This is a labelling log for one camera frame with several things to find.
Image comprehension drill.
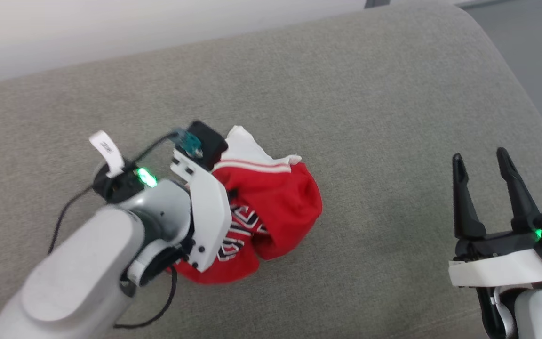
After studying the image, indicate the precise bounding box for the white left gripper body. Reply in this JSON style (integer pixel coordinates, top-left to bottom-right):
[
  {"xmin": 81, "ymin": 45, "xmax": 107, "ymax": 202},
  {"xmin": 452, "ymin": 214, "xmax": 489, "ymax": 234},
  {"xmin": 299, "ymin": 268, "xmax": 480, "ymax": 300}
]
[{"xmin": 171, "ymin": 150, "xmax": 232, "ymax": 273}]

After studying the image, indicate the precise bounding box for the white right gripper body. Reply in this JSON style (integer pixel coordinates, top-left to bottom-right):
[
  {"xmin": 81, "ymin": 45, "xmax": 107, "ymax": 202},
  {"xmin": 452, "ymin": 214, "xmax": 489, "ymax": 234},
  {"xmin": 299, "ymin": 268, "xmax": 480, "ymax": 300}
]
[{"xmin": 449, "ymin": 230, "xmax": 542, "ymax": 288}]

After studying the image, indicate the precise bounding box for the white cable label tag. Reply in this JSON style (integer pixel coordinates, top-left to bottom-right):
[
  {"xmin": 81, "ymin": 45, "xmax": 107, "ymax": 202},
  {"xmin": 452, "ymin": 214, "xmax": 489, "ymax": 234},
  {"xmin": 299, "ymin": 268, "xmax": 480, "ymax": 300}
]
[{"xmin": 88, "ymin": 130, "xmax": 126, "ymax": 179}]

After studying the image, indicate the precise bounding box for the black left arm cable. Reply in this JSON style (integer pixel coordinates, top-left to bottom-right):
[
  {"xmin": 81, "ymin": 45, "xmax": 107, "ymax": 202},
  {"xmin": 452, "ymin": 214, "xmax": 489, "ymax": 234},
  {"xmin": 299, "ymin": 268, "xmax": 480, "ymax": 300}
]
[{"xmin": 48, "ymin": 132, "xmax": 180, "ymax": 330}]

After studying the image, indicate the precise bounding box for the grey fabric sofa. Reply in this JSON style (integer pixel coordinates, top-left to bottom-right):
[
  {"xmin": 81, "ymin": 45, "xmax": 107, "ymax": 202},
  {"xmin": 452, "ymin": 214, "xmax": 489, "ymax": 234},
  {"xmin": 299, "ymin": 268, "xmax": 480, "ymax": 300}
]
[{"xmin": 0, "ymin": 0, "xmax": 542, "ymax": 339}]

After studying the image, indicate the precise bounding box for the red Bulls basketball jersey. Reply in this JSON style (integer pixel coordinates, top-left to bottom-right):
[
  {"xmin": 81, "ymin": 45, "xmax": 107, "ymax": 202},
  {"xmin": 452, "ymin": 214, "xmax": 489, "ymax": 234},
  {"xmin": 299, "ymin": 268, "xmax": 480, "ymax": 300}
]
[{"xmin": 170, "ymin": 125, "xmax": 323, "ymax": 285}]

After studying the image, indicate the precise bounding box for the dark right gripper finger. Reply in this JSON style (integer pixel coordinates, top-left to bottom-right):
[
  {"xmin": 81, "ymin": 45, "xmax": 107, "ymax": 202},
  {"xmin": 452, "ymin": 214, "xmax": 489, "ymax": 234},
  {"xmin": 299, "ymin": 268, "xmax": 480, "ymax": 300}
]
[
  {"xmin": 496, "ymin": 147, "xmax": 541, "ymax": 232},
  {"xmin": 452, "ymin": 153, "xmax": 486, "ymax": 240}
]

